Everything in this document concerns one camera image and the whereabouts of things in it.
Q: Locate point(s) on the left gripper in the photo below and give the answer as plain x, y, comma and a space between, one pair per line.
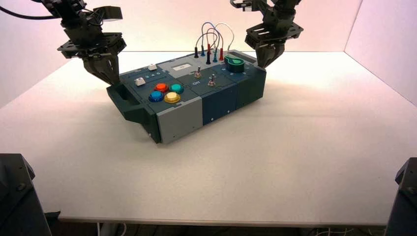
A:
92, 42

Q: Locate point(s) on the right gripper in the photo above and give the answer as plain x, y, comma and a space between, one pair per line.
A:
273, 32

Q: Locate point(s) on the teal and grey control box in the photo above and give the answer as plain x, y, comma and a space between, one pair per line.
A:
182, 120

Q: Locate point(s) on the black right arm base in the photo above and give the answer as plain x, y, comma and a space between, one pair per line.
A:
404, 202

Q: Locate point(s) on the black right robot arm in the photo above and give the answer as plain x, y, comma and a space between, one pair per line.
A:
281, 9

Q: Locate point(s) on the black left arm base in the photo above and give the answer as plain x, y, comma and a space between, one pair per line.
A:
19, 198

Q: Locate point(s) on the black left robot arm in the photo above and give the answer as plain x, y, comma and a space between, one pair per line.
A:
70, 13

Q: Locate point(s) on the green rotary knob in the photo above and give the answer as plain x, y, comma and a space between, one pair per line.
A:
234, 64

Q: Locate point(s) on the white slider knob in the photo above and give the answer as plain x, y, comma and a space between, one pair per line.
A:
152, 67
139, 81

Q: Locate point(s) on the blue push button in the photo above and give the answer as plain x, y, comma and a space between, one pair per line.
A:
156, 96

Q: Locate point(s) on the red push button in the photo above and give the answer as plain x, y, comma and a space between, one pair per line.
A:
161, 87

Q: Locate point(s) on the yellow push button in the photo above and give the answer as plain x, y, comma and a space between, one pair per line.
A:
172, 97

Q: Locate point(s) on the green push button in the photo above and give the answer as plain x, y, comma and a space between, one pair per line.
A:
176, 88

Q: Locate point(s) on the small white display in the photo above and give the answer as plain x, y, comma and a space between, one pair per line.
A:
182, 66

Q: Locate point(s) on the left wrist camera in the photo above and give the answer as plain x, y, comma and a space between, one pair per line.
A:
109, 13

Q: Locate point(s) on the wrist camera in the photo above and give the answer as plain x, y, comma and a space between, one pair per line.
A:
109, 13
244, 4

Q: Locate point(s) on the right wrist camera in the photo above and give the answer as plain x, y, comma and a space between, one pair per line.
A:
244, 4

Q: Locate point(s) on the metal toggle switch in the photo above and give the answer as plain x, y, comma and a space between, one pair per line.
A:
211, 80
197, 73

